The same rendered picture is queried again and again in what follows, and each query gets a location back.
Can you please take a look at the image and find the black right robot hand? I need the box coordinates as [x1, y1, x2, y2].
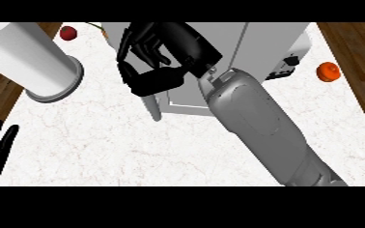
[115, 21, 223, 98]

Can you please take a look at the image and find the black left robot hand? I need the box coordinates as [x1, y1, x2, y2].
[0, 124, 21, 176]

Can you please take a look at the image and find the grey cabinet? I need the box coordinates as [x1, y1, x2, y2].
[100, 21, 313, 117]

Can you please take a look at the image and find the white cylinder with grey rim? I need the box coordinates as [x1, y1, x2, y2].
[0, 21, 86, 104]

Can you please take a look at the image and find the red apple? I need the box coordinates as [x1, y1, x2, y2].
[59, 25, 78, 42]

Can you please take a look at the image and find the orange fruit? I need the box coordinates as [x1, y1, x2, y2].
[315, 61, 343, 83]

